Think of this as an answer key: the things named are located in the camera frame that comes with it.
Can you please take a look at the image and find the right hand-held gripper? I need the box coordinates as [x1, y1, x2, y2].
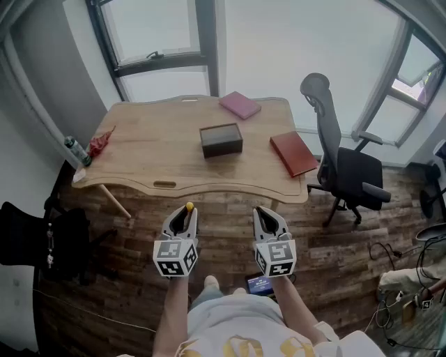
[252, 206, 298, 278]

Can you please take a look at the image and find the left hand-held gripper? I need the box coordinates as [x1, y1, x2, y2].
[153, 204, 200, 279]

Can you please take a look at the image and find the dark box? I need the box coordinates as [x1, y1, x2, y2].
[199, 122, 244, 159]

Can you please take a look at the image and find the person's left forearm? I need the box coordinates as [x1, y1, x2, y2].
[153, 276, 191, 357]

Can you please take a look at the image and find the person's right forearm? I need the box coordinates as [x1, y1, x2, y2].
[270, 274, 329, 344]

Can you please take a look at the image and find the dark phone with lit screen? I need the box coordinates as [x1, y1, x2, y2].
[245, 274, 275, 296]

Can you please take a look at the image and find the wooden table leg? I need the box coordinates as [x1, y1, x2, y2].
[98, 184, 132, 220]

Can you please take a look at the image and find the red book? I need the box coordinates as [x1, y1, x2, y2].
[269, 130, 319, 179]

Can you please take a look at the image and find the black office chair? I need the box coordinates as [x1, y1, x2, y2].
[300, 72, 392, 228]

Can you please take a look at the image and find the white shirt with gold print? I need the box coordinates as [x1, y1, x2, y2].
[116, 295, 386, 357]

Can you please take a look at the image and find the red crumpled wrapper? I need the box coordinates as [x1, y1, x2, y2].
[86, 125, 116, 158]

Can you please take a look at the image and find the magenta book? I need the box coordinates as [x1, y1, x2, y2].
[218, 91, 262, 121]

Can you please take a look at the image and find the green plastic bottle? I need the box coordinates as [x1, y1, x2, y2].
[63, 135, 93, 167]

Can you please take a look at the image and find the black swivel stool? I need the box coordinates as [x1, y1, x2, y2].
[416, 139, 446, 220]

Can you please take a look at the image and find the black floor cable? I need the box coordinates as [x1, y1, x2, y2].
[369, 242, 423, 271]

